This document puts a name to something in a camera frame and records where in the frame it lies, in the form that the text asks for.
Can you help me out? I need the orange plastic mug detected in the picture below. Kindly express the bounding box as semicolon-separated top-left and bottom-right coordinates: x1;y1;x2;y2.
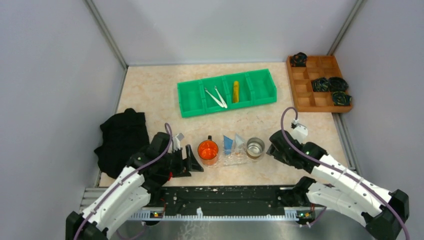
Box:
197;135;219;167

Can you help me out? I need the clear textured plastic tray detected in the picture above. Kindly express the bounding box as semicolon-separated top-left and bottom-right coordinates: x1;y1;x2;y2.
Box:
209;144;265;168

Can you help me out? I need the steel cup orange sleeve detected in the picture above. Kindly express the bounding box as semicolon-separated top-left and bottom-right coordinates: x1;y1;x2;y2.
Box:
246;137;265;161

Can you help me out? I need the white toothpaste tube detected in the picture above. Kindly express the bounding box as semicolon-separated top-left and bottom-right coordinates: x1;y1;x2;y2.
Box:
233;133;246;155

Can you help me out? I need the blue toothpaste tube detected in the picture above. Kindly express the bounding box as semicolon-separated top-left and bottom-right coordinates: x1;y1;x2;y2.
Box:
223;135;234;155

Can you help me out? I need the green compartment bin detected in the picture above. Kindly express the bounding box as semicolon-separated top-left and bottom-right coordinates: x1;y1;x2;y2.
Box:
177;69;277;118

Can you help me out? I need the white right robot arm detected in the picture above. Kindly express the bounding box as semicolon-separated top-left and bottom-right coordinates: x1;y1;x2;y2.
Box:
267;130;410;240

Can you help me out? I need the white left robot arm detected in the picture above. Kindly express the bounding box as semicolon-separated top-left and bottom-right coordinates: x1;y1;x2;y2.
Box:
65;132;204;240

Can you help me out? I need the yellow toothpaste tube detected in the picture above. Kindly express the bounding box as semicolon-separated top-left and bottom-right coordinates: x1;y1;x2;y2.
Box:
232;80;240;104

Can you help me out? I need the brown wooden compartment tray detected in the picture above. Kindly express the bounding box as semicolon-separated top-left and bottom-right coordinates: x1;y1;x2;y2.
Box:
286;52;353;113

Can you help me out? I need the black cloth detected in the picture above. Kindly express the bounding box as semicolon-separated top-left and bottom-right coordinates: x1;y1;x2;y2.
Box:
94;108;150;179

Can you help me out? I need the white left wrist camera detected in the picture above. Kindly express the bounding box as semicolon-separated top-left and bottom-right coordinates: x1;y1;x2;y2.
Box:
172;132;184;151

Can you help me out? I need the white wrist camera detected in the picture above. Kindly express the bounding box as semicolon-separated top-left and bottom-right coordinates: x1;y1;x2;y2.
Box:
291;123;309;144
172;132;184;151

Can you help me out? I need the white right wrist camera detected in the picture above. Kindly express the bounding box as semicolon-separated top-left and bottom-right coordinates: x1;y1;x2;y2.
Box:
291;123;309;144

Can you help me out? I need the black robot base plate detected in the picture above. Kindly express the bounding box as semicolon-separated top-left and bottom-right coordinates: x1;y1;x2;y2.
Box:
130;185;318;224

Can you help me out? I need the black coiled cable middle left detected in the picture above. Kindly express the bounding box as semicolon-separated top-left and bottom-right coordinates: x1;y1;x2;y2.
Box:
311;77;331;93

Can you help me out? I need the black coiled cable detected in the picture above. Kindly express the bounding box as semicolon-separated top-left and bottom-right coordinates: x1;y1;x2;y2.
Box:
327;76;349;93
311;77;331;93
331;91;353;107
290;52;308;68

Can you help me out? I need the black coiled cable bottom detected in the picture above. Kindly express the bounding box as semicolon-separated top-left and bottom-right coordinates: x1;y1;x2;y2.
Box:
331;91;353;107

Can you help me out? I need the black coiled cable middle right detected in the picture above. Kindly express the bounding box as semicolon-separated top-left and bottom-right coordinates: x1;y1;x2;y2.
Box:
327;76;349;93

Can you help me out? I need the black coiled cable top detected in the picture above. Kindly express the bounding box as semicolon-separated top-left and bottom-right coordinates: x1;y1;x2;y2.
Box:
290;52;308;68

